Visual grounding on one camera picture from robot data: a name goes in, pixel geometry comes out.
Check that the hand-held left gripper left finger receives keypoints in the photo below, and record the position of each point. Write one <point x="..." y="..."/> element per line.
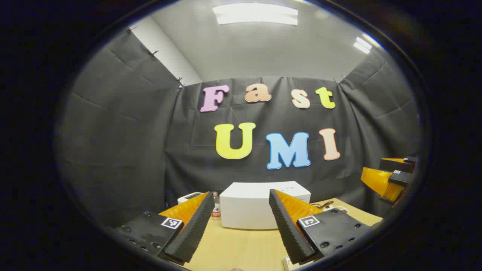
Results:
<point x="196" y="229"/>

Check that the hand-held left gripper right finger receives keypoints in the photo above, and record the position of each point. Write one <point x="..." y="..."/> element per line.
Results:
<point x="288" y="229"/>

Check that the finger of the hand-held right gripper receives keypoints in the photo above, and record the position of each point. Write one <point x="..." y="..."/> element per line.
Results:
<point x="395" y="165"/>
<point x="401" y="178"/>

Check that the white microwave oven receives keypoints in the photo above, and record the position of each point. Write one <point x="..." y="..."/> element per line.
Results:
<point x="248" y="207"/>

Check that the clear bottle with red label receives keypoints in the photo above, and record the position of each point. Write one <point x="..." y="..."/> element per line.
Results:
<point x="215" y="210"/>

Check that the white toaster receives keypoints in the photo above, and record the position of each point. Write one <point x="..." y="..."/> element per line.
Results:
<point x="188" y="196"/>

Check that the brown wooden spoon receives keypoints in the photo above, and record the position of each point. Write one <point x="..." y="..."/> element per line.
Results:
<point x="324" y="204"/>

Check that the white divided dish with grains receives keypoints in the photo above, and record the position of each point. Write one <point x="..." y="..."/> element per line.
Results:
<point x="339" y="209"/>

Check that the small ceiling light panel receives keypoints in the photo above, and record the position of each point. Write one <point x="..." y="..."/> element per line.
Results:
<point x="362" y="45"/>

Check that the large ceiling light panel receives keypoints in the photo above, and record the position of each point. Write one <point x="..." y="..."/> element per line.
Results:
<point x="256" y="14"/>

